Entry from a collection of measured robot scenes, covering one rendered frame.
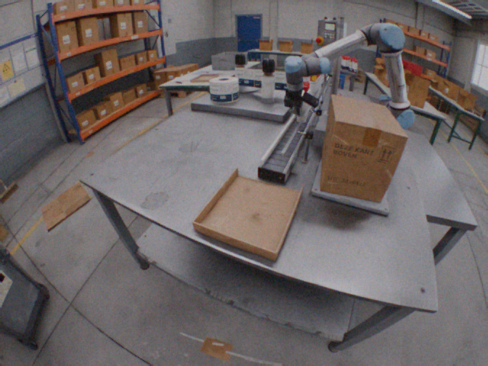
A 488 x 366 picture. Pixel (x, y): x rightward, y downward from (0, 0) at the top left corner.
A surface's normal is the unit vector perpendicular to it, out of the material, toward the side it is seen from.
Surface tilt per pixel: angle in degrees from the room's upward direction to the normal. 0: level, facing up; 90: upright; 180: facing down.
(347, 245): 0
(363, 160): 90
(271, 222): 0
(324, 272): 0
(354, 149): 90
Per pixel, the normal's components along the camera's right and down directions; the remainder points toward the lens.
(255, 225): -0.02, -0.77
